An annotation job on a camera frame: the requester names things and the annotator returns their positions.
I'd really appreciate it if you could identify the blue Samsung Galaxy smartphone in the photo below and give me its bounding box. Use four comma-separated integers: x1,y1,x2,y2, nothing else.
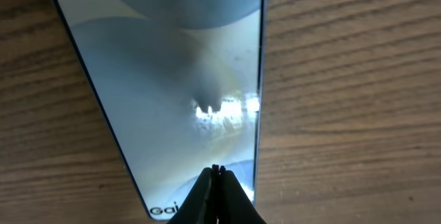
52,0,267,223

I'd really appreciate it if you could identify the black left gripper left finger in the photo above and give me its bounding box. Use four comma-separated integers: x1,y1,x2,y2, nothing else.
167,167,213,224

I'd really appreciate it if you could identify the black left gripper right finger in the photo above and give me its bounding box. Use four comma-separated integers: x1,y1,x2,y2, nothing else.
216,166,266,224

